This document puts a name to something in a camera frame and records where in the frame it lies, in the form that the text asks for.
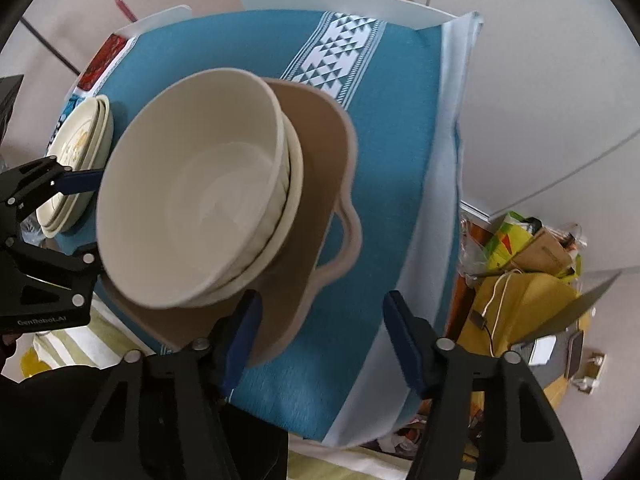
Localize small white bowl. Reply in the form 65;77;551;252
96;68;290;309

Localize black cable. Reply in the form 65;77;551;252
19;15;82;76

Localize white plate orange pattern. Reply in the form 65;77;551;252
36;94;114;238

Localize cream ceramic bowl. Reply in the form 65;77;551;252
186;114;304;308

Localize beige plastic handled bowl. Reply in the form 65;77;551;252
98;78;362;366

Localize blue patterned tablecloth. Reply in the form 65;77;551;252
46;8;486;449

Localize yellow bag with clutter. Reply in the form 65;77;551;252
458;211;615;406

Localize striped green white cloth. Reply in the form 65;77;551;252
21;300;410;479

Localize pink handled mop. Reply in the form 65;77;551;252
114;0;138;23

